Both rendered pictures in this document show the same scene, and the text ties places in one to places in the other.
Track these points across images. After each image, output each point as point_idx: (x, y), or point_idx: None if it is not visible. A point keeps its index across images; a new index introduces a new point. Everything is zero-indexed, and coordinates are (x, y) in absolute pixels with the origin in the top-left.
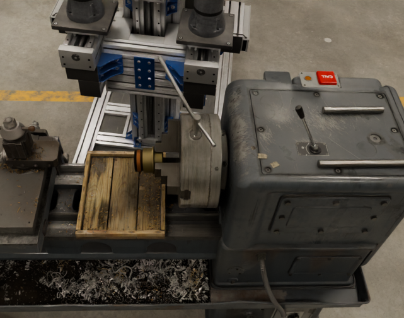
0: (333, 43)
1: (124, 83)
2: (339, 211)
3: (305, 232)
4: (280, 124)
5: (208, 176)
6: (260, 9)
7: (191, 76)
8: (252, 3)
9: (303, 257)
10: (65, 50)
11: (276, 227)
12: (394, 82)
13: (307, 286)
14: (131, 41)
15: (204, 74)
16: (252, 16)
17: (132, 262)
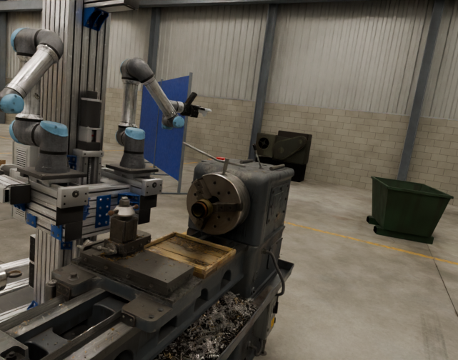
0: (98, 236)
1: (86, 226)
2: (281, 196)
3: (274, 219)
4: (239, 166)
5: (244, 191)
6: (29, 239)
7: (149, 189)
8: (18, 238)
9: (271, 246)
10: (68, 188)
11: (269, 217)
12: (151, 238)
13: (271, 277)
14: (91, 186)
15: (156, 186)
16: (28, 243)
17: (202, 324)
